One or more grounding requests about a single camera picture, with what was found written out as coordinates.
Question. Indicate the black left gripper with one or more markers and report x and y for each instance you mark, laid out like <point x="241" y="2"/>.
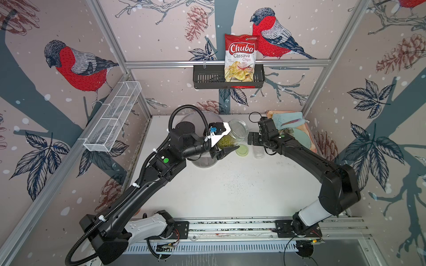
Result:
<point x="221" y="153"/>

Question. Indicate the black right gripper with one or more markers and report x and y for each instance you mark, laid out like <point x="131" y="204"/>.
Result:
<point x="254" y="136"/>

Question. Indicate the short clear mung bean jar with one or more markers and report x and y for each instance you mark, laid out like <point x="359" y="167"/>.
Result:
<point x="258" y="152"/>

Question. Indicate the green lid mung bean jar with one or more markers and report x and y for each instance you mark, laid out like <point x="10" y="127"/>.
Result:
<point x="239" y="132"/>

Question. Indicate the light green jar lid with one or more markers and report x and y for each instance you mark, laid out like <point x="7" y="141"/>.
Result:
<point x="242" y="151"/>

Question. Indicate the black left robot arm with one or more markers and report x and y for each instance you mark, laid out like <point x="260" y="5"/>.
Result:
<point x="105" y="236"/>

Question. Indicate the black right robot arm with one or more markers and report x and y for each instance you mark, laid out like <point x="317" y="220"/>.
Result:
<point x="339" y="186"/>

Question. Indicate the clear plastic bin liner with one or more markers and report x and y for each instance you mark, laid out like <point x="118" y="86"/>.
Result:
<point x="195" y="136"/>

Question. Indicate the white mesh trash bin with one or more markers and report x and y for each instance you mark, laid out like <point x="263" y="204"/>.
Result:
<point x="204" y="160"/>

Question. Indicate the teal oval plate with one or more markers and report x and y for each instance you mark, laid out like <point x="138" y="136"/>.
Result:
<point x="301" y="137"/>

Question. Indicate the pink serving tray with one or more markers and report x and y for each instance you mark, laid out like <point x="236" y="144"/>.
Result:
<point x="288" y="131"/>

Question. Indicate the Chuba cassava chips bag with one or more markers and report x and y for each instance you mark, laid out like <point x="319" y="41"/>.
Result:
<point x="240" y="57"/>

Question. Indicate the dark grey wall shelf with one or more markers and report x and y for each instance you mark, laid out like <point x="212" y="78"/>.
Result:
<point x="213" y="77"/>

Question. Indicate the white wire mesh shelf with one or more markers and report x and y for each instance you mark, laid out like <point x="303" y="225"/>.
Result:
<point x="109" y="126"/>

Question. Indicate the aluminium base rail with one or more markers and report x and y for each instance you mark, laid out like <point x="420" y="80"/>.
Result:
<point x="266" y="229"/>

